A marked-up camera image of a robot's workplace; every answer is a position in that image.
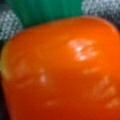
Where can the grey drawer box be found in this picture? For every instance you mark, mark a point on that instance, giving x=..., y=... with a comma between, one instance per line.
x=16, y=15

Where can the orange toy carrot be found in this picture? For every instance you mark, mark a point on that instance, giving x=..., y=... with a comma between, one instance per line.
x=67, y=69

